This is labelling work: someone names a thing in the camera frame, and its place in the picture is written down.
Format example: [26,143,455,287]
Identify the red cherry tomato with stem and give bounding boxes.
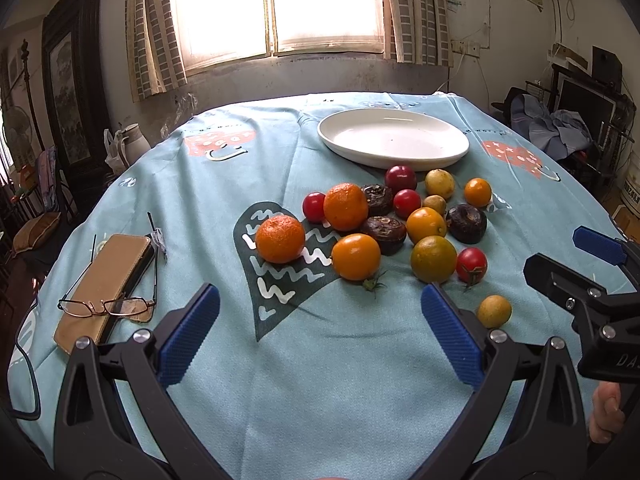
[456,247,488,287]

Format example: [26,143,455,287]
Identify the dark water chestnut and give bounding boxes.
[361,184,394,217]
[445,204,487,245]
[361,216,407,256]

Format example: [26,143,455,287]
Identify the small round orange kumquat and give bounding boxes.
[463,178,492,208]

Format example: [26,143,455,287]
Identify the yellow-green large tomato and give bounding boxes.
[410,235,458,284]

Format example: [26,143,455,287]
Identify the small orange tomato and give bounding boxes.
[406,207,447,244]

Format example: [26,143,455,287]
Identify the small tan longan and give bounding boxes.
[423,194,447,216]

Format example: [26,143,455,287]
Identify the yellow loquat fruit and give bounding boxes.
[424,169,456,200]

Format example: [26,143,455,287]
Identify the dark red plum tomato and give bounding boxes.
[385,165,418,194]

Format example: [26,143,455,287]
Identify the smooth orange tomato with stem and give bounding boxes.
[331,233,383,292]

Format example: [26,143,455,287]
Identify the large rough mandarin orange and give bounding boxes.
[255,214,306,264]

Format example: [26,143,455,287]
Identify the person right hand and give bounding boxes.
[588,382,625,444]

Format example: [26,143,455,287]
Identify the white plastic bucket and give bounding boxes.
[620,151,640,218]

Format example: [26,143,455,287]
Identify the tan glasses case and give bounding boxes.
[53,234,157,353]

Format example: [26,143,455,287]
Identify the pile of blue-grey clothes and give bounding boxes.
[491,87,592,160]

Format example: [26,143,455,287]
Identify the black monitor screen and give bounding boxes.
[548,63,626,159]

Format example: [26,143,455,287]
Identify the white oval plate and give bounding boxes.
[317,108,470,171]

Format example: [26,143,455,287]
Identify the white ceramic jug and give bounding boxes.
[103,124,151,176]

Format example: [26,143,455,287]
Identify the light blue patterned tablecloth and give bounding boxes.
[8,93,630,479]

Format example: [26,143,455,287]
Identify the right checkered curtain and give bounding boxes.
[382,0,454,67]

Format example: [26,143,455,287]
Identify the checkered curtain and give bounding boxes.
[125,0,186,102]
[382,0,454,67]

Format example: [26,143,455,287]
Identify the dark framed painting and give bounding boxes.
[41,0,112,190]

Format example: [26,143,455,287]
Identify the left checkered curtain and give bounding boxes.
[125,0,186,102]

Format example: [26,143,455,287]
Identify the window with bright light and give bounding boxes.
[170,0,384,73]

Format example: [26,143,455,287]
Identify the black cable on table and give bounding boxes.
[7,296,42,422]

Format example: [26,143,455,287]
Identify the wire-frame eyeglasses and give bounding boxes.
[58,214,166,323]

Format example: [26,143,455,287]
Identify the wall power socket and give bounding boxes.
[451,39,480,58]

